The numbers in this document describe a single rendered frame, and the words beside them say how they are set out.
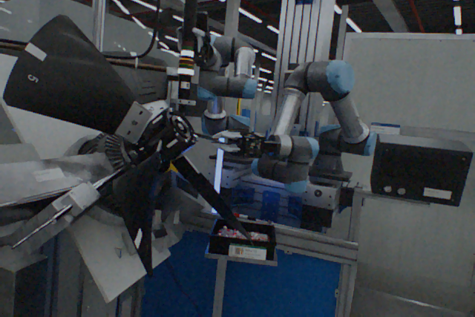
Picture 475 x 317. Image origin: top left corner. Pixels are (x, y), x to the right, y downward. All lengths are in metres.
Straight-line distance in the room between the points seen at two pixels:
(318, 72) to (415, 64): 1.58
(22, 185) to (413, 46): 2.53
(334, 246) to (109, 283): 0.76
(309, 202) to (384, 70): 1.49
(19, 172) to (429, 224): 2.58
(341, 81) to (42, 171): 0.92
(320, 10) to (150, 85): 1.15
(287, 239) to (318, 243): 0.11
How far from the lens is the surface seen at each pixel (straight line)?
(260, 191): 1.63
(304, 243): 1.24
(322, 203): 1.43
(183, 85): 0.92
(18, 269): 0.99
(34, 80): 0.71
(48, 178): 0.70
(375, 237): 2.76
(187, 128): 0.85
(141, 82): 0.97
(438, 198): 1.21
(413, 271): 2.88
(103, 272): 0.84
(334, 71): 1.16
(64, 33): 0.76
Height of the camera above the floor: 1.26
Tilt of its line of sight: 4 degrees down
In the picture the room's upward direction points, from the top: 6 degrees clockwise
